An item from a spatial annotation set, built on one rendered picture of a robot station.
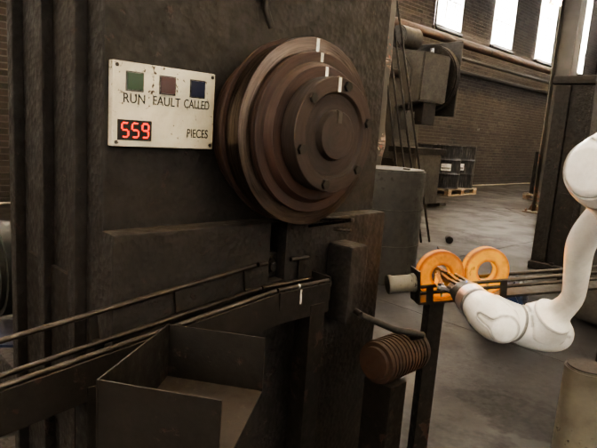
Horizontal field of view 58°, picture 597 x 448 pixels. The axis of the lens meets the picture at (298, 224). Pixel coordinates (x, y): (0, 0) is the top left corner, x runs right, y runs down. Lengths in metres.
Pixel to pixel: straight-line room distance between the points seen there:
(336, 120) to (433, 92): 8.17
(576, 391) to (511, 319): 0.40
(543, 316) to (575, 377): 0.29
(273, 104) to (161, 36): 0.29
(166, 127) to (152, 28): 0.22
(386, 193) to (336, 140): 2.76
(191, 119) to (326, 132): 0.32
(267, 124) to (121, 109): 0.32
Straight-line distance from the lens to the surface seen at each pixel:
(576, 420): 1.80
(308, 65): 1.36
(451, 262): 1.78
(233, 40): 1.44
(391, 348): 1.62
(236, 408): 1.08
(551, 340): 1.56
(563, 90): 5.51
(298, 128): 1.26
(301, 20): 1.60
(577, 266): 1.37
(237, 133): 1.25
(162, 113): 1.30
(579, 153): 1.02
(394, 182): 4.08
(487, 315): 1.44
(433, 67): 9.45
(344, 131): 1.36
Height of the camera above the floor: 1.12
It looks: 10 degrees down
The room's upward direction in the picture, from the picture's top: 4 degrees clockwise
